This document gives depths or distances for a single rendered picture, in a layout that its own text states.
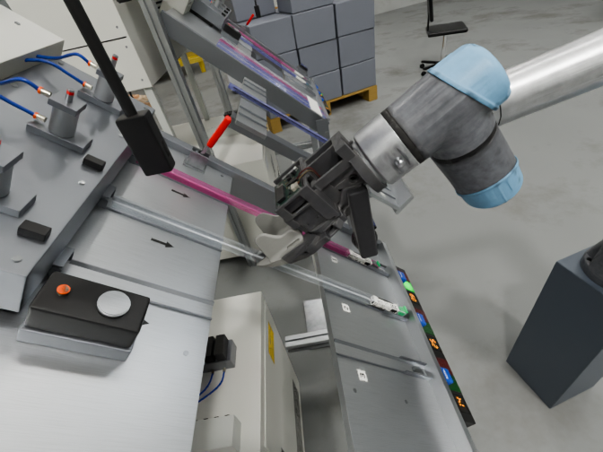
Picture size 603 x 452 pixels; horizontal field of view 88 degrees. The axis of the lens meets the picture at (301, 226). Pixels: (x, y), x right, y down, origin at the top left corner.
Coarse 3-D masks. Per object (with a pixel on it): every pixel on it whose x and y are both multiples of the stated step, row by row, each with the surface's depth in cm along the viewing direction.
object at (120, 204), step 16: (128, 208) 38; (144, 208) 39; (160, 224) 40; (176, 224) 41; (192, 224) 42; (208, 240) 43; (224, 240) 44; (256, 256) 45; (288, 272) 48; (304, 272) 49; (336, 288) 52; (352, 288) 54
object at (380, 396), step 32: (320, 256) 58; (320, 288) 52; (384, 288) 63; (352, 320) 50; (384, 320) 55; (352, 352) 45; (384, 352) 49; (416, 352) 54; (352, 384) 40; (384, 384) 44; (416, 384) 48; (352, 416) 37; (384, 416) 40; (416, 416) 43; (352, 448) 34; (384, 448) 36; (416, 448) 39; (448, 448) 42
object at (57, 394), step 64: (128, 192) 41; (192, 192) 49; (128, 256) 35; (192, 256) 40; (0, 320) 24; (192, 320) 34; (0, 384) 22; (64, 384) 24; (128, 384) 26; (192, 384) 29; (0, 448) 20; (64, 448) 22; (128, 448) 23
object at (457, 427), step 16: (384, 256) 70; (400, 288) 63; (400, 304) 61; (416, 320) 57; (416, 336) 55; (432, 352) 52; (432, 368) 51; (432, 384) 50; (448, 400) 47; (448, 416) 46; (464, 432) 43; (464, 448) 42
